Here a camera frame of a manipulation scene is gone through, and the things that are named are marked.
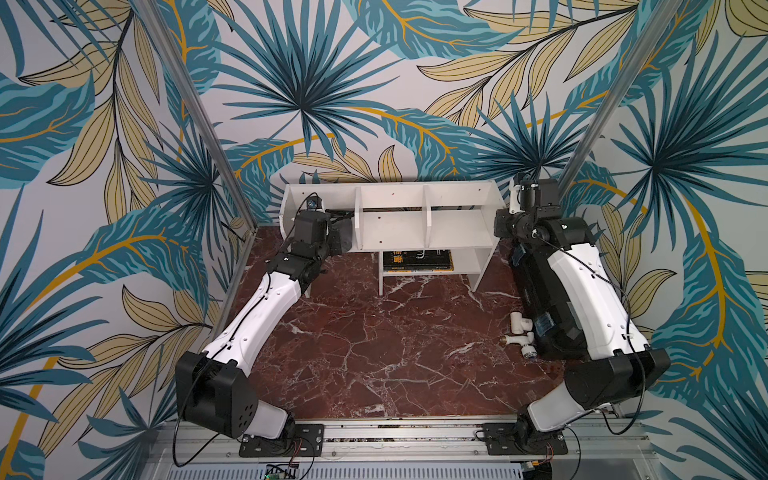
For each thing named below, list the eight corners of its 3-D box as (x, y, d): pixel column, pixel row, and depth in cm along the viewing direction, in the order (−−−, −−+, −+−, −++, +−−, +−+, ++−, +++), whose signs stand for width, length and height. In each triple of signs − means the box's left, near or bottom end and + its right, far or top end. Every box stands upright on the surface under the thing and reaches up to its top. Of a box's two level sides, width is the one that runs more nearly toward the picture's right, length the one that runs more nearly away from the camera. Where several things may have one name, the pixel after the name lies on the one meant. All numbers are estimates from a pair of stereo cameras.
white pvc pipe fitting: (498, 343, 92) (501, 338, 90) (510, 313, 99) (513, 308, 96) (531, 360, 89) (536, 356, 86) (541, 329, 95) (546, 324, 93)
